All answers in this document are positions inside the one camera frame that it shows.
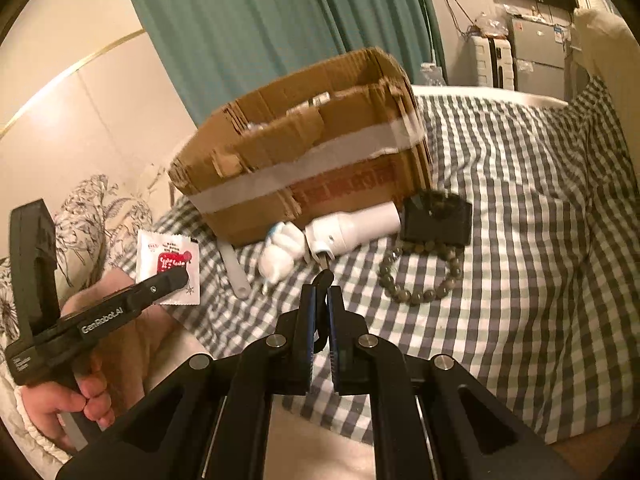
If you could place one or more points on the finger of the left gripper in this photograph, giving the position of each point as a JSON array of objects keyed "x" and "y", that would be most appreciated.
[{"x": 158, "y": 286}]

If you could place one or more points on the green curtain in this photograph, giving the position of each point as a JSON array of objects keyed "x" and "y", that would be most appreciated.
[{"x": 215, "y": 51}]

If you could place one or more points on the green white medicine box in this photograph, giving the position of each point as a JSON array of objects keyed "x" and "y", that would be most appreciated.
[{"x": 315, "y": 101}]

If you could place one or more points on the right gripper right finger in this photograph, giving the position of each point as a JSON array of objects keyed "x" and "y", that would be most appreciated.
[{"x": 431, "y": 419}]

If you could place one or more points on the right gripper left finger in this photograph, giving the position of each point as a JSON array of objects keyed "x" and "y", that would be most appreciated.
[{"x": 209, "y": 419}]

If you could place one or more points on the cream pillow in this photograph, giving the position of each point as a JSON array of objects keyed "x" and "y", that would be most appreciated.
[{"x": 611, "y": 53}]

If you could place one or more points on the white plastic strip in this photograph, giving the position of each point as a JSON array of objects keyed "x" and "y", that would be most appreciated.
[{"x": 236, "y": 275}]

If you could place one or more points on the black square case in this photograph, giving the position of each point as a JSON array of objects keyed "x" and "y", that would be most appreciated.
[{"x": 436, "y": 216}]

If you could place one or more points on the person's left hand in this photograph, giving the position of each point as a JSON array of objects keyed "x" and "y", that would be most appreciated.
[{"x": 108, "y": 379}]

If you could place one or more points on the checkered bed sheet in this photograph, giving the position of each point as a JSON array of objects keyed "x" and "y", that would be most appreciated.
[{"x": 545, "y": 313}]

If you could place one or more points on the white hair dryer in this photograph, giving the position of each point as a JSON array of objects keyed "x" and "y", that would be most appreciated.
[{"x": 337, "y": 234}]

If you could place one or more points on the white suitcase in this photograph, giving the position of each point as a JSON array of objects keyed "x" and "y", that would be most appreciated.
[{"x": 492, "y": 63}]

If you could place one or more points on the brown cardboard box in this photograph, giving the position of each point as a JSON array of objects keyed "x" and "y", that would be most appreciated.
[{"x": 250, "y": 165}]

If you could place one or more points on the large water bottle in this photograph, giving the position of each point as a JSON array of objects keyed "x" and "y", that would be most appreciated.
[{"x": 432, "y": 74}]

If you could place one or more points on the grey mini fridge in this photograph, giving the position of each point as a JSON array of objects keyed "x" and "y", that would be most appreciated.
[{"x": 539, "y": 58}]

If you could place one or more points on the white red sachet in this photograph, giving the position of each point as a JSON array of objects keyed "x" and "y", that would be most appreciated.
[{"x": 158, "y": 252}]

